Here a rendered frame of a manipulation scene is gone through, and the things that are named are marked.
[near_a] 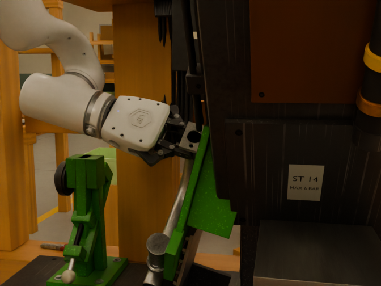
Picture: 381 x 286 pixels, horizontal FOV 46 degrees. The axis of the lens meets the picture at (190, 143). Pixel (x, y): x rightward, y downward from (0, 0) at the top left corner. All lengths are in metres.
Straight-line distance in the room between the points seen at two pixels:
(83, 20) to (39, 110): 11.05
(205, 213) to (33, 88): 0.38
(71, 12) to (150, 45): 11.00
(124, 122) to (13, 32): 0.22
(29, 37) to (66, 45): 0.11
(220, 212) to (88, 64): 0.39
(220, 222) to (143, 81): 0.47
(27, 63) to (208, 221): 11.98
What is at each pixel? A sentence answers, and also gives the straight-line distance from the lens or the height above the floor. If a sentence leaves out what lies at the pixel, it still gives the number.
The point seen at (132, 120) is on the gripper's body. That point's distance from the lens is 0.79.
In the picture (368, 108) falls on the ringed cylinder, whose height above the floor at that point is 1.31.
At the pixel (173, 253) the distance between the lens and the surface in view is 0.69.
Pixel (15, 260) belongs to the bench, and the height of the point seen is 0.88.
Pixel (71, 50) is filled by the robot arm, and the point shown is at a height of 1.39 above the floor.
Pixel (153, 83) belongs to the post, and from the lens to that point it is 1.06.
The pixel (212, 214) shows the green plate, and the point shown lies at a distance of 0.70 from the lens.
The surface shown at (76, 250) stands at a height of 0.99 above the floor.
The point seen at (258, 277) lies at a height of 1.13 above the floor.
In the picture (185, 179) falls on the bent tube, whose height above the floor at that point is 1.15.
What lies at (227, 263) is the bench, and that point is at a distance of 1.17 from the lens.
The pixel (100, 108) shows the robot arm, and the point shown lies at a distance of 0.80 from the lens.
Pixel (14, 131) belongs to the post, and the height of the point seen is 1.19.
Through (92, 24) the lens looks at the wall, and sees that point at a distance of 11.77.
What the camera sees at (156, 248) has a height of 1.08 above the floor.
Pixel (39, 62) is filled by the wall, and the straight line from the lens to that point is 12.41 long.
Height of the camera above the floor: 1.35
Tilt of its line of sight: 9 degrees down
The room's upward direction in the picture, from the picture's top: straight up
